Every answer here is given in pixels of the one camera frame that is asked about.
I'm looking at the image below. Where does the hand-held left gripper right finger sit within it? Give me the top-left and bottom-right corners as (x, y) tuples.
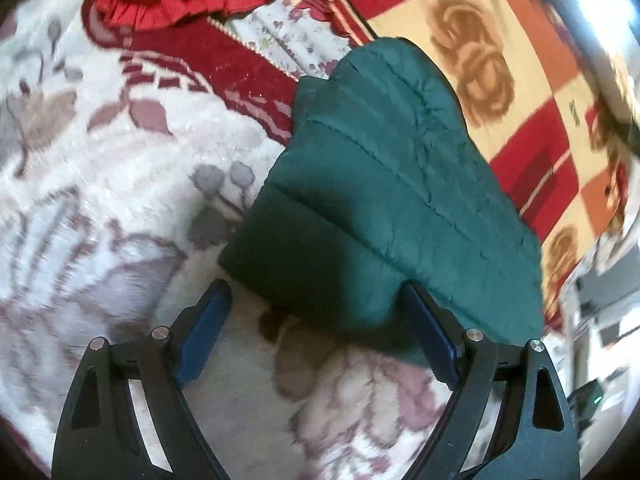
(401, 280), (582, 480)

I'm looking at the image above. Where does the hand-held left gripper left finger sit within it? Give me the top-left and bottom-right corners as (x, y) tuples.
(52, 278), (233, 480)

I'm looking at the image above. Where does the green puffer jacket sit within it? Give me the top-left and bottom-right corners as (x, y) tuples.
(217, 36), (546, 368)

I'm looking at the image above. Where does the white and maroon floral blanket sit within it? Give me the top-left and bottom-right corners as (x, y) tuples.
(0, 0), (501, 480)

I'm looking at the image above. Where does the red and cream rose blanket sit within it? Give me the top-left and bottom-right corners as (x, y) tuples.
(287, 0), (640, 331)

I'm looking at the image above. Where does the white floral bed sheet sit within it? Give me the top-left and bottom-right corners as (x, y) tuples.
(220, 0), (361, 81)

